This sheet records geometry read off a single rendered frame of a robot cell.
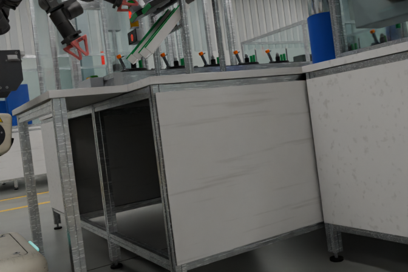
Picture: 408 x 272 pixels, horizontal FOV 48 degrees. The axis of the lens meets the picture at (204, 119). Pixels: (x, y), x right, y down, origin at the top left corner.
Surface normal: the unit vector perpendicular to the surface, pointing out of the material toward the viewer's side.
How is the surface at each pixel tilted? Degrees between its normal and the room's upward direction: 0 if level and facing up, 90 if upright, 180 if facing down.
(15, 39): 90
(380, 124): 90
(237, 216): 90
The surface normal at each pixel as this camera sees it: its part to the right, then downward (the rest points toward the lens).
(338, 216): -0.85, 0.11
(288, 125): 0.51, -0.07
